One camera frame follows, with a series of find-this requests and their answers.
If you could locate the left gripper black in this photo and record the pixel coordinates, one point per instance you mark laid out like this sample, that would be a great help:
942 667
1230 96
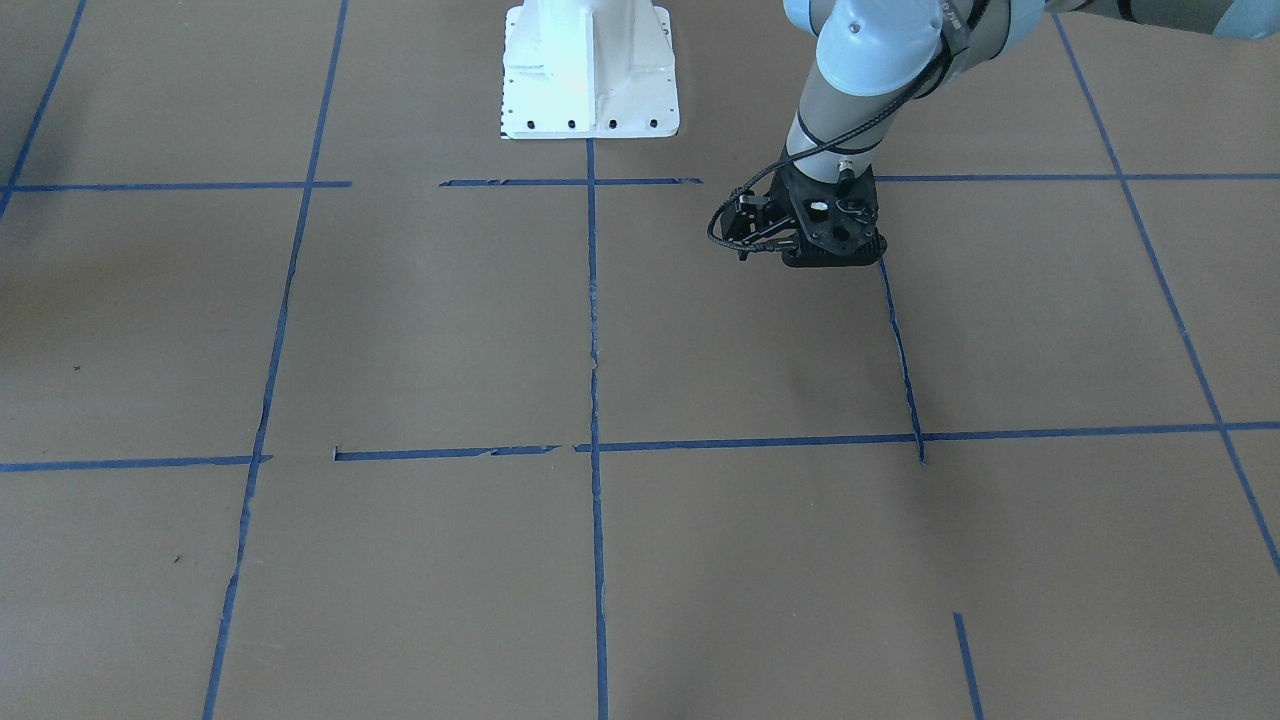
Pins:
779 203

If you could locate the white camera stand base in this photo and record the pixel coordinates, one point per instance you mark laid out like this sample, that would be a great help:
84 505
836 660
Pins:
588 69

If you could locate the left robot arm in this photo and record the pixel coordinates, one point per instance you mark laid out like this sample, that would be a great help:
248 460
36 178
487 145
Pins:
873 57

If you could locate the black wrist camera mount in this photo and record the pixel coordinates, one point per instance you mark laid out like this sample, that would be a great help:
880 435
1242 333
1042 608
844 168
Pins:
835 224

